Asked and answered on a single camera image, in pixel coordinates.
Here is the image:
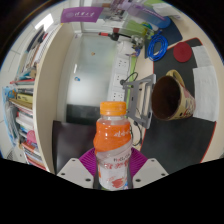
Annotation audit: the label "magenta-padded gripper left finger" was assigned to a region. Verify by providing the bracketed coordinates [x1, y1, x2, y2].
[56, 147, 100, 190]

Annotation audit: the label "white wall socket row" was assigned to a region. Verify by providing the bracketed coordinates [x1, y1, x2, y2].
[109, 56, 131, 103]

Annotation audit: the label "dark wine bottle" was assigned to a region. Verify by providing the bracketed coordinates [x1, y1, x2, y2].
[99, 29, 134, 39]

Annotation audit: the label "black red-edged desk mat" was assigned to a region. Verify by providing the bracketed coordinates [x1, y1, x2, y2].
[139, 37, 218, 174]

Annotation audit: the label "coiled blue cable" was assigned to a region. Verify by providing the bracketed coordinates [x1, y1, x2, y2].
[146, 31, 169, 63]

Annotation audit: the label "white tissue pack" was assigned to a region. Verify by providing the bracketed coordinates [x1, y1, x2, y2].
[151, 1, 181, 18]

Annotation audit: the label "orange-capped drink bottle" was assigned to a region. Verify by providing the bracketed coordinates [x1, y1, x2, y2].
[93, 101, 134, 192]

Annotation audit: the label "beige shelf with books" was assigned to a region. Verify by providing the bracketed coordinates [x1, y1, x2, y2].
[1, 24, 76, 173]

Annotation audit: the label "patterned yellow mug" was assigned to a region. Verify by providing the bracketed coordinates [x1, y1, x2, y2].
[150, 69, 197, 122]

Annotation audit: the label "purple pennant flag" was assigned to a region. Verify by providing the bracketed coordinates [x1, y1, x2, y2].
[60, 6, 104, 24]

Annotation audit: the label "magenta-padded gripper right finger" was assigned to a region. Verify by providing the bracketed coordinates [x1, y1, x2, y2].
[125, 147, 170, 190]

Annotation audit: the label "round red coaster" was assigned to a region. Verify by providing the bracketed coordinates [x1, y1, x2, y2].
[173, 41, 193, 64]

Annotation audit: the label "white ceiling light panels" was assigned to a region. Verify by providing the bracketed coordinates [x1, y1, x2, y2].
[33, 13, 55, 32]

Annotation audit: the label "white folded paper napkin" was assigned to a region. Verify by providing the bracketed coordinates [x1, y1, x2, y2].
[191, 44, 221, 123]

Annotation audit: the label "white lidded pot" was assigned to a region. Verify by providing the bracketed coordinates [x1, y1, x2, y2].
[118, 39, 134, 58]

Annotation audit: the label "grey metal laptop stand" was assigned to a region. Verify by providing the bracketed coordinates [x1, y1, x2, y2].
[121, 73, 157, 130]

